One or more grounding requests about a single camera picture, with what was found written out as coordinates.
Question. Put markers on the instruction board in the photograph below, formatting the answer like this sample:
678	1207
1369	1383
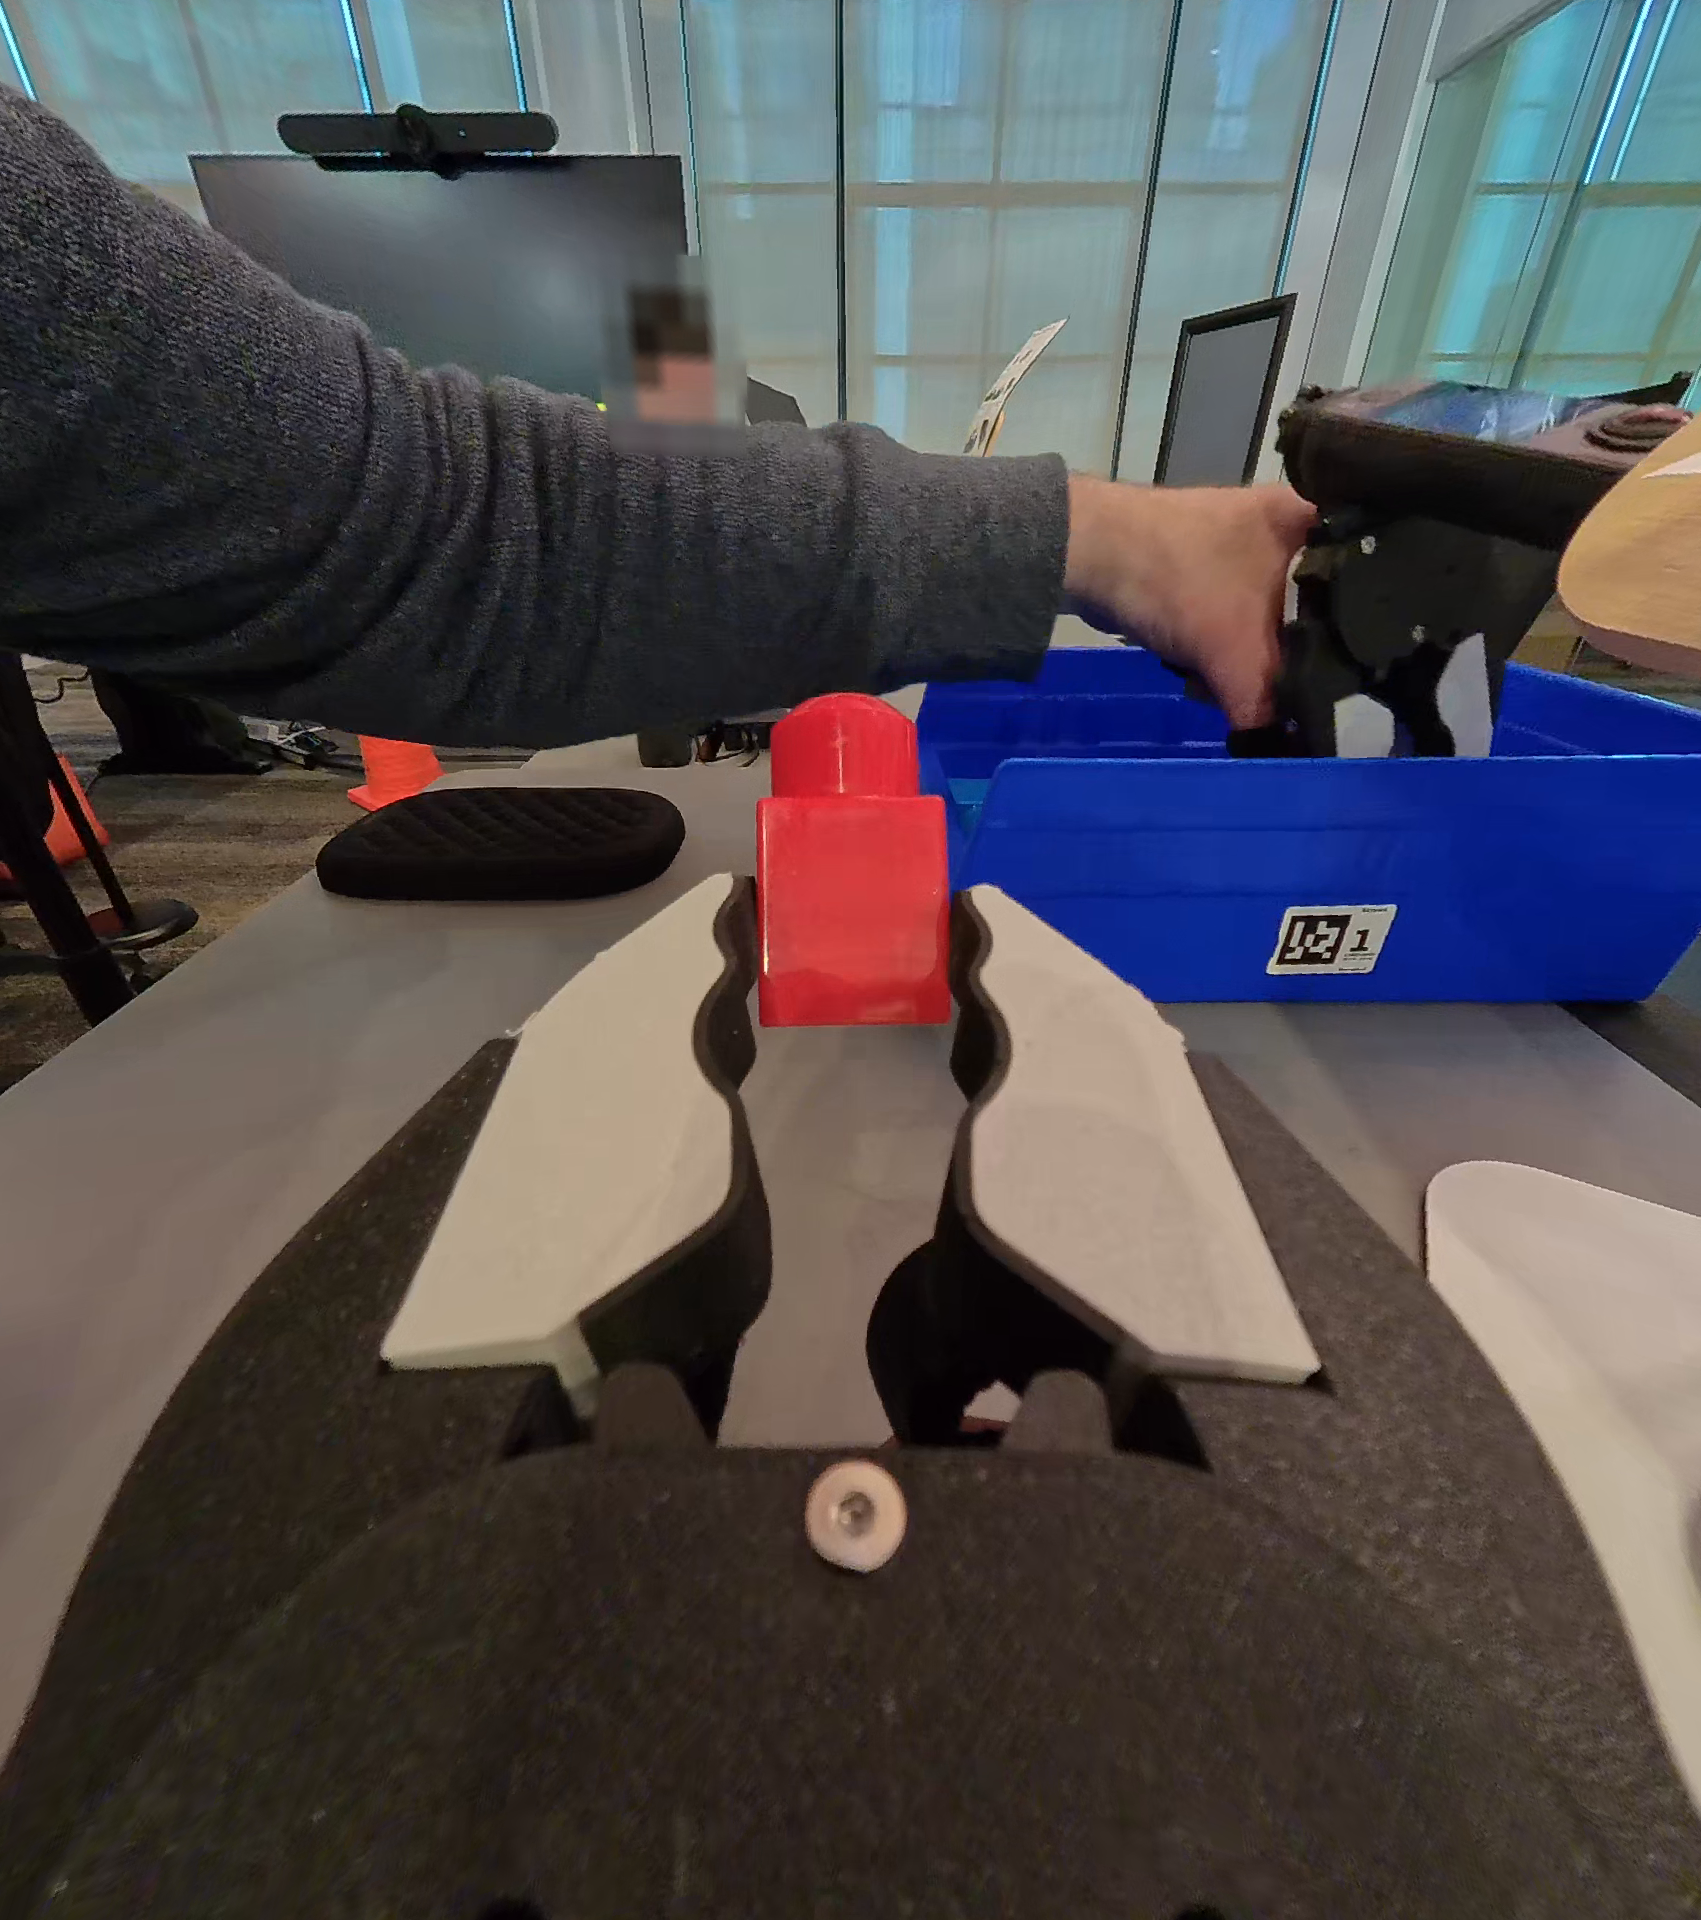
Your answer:
1662	557

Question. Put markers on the small monitor on stand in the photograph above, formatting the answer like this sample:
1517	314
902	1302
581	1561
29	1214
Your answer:
1224	390

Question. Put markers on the red toy building block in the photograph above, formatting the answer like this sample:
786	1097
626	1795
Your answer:
857	901

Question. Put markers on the large dark display screen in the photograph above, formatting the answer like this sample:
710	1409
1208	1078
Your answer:
430	257

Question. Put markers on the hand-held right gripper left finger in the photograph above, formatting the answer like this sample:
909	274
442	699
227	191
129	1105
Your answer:
581	1200

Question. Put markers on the black webcam bar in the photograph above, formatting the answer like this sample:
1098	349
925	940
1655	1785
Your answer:
416	132

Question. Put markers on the person's left hand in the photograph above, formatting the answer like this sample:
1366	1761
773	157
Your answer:
1188	570

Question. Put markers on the white document stand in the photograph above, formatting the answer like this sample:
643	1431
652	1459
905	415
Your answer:
1602	1351

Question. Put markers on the blue plastic bin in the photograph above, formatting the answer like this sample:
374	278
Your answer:
1212	857

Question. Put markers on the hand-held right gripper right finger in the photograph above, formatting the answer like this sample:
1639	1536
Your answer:
1135	1200

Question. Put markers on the orange traffic cone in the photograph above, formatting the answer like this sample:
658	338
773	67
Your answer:
395	773
64	827

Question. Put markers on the black ribbed wrist rest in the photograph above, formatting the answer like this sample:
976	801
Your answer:
506	845

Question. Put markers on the grey desk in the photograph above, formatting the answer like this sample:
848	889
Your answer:
221	1111

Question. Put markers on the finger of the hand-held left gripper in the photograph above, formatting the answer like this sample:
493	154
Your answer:
1374	727
1466	696

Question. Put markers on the person's left forearm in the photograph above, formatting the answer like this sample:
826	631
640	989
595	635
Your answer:
430	510

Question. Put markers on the tilted document stand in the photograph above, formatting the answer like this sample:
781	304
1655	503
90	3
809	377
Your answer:
1014	385

